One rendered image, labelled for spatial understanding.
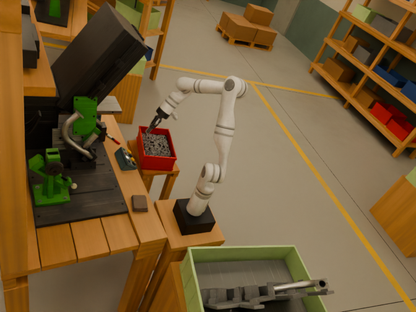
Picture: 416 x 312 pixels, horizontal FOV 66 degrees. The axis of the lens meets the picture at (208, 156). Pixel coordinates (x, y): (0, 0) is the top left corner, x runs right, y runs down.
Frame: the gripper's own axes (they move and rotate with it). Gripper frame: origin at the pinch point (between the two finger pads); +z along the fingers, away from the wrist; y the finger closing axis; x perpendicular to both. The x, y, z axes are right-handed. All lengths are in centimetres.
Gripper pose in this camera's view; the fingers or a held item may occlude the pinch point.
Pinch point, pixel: (148, 130)
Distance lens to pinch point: 178.8
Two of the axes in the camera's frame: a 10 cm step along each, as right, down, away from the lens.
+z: -6.5, 7.3, 2.0
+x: 7.5, 5.8, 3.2
